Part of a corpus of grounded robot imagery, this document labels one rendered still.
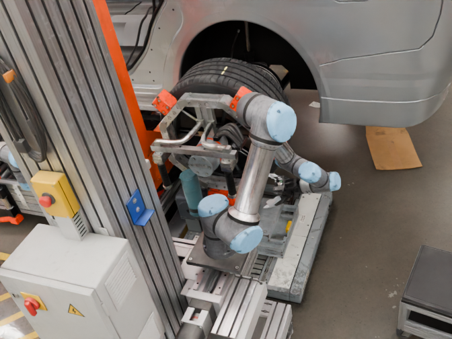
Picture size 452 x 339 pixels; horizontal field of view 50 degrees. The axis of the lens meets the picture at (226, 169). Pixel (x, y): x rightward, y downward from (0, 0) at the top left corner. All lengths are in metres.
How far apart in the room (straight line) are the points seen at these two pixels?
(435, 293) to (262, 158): 1.13
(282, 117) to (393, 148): 2.21
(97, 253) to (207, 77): 1.12
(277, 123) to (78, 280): 0.74
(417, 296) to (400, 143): 1.62
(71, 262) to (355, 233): 1.97
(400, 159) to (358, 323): 1.37
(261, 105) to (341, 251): 1.56
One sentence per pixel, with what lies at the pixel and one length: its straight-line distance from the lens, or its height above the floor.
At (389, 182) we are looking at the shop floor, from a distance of 3.41.
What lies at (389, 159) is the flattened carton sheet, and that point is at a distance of 3.59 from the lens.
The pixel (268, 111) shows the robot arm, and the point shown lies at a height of 1.40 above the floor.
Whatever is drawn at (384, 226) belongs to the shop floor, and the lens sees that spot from 3.11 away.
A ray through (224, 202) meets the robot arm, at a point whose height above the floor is 1.05.
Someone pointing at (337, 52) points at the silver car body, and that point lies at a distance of 2.42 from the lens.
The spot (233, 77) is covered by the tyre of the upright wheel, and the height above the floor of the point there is 1.16.
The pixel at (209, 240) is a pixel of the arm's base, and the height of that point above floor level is 0.90.
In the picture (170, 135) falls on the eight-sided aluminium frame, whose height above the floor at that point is 0.89.
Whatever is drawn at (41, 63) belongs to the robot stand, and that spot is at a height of 1.79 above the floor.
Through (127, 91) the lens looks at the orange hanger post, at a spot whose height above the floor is 1.14.
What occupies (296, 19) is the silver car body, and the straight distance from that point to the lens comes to 2.39.
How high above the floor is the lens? 2.21
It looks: 38 degrees down
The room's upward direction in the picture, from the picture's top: 12 degrees counter-clockwise
